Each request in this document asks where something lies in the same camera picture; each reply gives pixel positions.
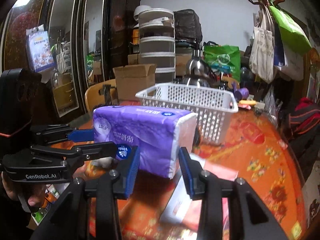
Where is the black bag on drawers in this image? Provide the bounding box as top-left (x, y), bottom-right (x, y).
top-left (174, 9), bottom-right (203, 43)

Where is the red striped clothing pile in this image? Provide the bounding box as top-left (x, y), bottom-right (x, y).
top-left (279, 98), bottom-right (319, 180)

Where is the stainless steel kettle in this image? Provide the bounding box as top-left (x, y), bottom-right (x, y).
top-left (182, 48), bottom-right (217, 88)

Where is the green shopping bag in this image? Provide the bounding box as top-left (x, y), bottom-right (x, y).
top-left (203, 41), bottom-right (241, 82)

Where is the person's left hand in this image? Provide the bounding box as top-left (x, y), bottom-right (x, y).
top-left (1, 172), bottom-right (46, 207)

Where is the dark wooden glass cabinet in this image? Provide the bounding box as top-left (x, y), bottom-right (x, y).
top-left (1, 0), bottom-right (141, 124)

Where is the purple plastic cup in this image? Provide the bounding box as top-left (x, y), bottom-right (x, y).
top-left (232, 81), bottom-right (249, 102)

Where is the bright green hanging bag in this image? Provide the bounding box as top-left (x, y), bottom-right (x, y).
top-left (270, 5), bottom-right (312, 56)

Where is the purple tissue pack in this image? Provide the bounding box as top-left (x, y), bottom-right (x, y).
top-left (93, 106), bottom-right (197, 179)

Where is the white hanging bag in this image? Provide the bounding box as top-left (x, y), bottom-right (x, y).
top-left (273, 24), bottom-right (304, 81)

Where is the yellow object on table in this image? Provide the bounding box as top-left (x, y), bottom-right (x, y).
top-left (239, 100), bottom-right (257, 106)

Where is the cardboard box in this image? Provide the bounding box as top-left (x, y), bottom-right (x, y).
top-left (113, 64), bottom-right (156, 101)

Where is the pink white tissue pack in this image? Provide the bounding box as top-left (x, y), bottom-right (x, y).
top-left (159, 154), bottom-right (239, 233)

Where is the white plastic drawer tower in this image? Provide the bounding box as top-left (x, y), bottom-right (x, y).
top-left (138, 8), bottom-right (176, 83)

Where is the white perforated plastic basket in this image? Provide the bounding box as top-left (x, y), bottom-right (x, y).
top-left (136, 83), bottom-right (239, 145)

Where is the wooden chair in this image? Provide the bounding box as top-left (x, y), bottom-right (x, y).
top-left (85, 79), bottom-right (117, 113)

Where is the blue white snack bag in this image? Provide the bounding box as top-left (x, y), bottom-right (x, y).
top-left (26, 24), bottom-right (55, 73)

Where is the beige canvas tote bag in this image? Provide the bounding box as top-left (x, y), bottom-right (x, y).
top-left (249, 5), bottom-right (277, 83)

